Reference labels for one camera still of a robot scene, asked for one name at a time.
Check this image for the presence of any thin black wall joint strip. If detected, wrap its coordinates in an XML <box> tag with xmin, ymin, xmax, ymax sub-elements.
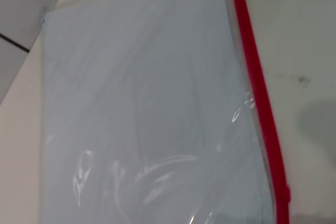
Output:
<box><xmin>0</xmin><ymin>33</ymin><xmax>31</xmax><ymax>52</ymax></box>

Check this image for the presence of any clear red-zip document bag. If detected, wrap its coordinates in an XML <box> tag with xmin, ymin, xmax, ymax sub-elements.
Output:
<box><xmin>38</xmin><ymin>0</ymin><xmax>292</xmax><ymax>224</ymax></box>

